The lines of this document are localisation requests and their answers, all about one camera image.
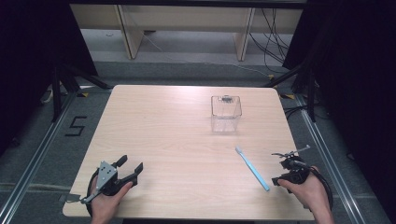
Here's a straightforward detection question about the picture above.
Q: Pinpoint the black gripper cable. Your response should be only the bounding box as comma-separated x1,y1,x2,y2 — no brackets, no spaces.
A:
306,166,334,213
86,169,101,217

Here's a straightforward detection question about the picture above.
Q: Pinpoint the light wooden desk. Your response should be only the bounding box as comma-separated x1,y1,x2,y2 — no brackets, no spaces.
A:
69,3,305,63

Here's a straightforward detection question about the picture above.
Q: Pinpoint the dark curtain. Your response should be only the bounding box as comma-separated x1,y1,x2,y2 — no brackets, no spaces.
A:
282,0,396,217
0,0,98,157

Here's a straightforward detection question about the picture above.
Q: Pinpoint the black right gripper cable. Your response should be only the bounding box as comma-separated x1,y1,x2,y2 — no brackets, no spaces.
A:
306,166,334,213

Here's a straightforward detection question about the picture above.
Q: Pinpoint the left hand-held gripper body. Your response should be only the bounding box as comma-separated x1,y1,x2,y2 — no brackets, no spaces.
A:
81,160,138,204

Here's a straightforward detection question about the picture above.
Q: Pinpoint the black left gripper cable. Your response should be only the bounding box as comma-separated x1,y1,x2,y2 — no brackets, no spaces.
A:
86,169,101,217

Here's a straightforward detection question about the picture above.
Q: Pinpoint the clear plastic container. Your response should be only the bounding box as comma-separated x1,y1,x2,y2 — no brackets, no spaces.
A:
210,94,244,134

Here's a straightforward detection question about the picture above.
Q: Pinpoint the person's left hand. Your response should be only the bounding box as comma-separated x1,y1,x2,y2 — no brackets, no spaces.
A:
89,181,134,219

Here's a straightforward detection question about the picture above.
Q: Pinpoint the person's right hand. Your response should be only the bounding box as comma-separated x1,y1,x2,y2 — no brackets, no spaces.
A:
277,166,331,215

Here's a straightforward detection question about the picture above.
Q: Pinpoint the bundle of black cables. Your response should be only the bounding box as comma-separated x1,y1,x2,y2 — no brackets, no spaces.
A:
248,7,294,75

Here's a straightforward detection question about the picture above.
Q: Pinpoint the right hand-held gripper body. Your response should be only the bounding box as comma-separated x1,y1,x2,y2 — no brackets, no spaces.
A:
271,145,312,186

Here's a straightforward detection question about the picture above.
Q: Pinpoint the light blue toothbrush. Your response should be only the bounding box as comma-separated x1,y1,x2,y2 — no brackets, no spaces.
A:
234,146,271,192

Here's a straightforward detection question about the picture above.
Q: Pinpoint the aluminium floor rail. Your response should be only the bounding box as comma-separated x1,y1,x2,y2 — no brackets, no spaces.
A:
294,93,366,224
0,92,78,224

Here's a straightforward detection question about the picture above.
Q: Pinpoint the black metal stand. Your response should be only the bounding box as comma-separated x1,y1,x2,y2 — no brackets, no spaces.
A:
50,63,112,123
263,61,318,123

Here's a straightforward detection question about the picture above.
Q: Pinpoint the black floor cable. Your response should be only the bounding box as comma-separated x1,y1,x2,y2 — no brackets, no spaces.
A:
282,105,313,120

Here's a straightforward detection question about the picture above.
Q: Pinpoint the grey tape strip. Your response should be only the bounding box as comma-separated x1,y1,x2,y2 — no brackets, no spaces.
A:
58,193,82,203

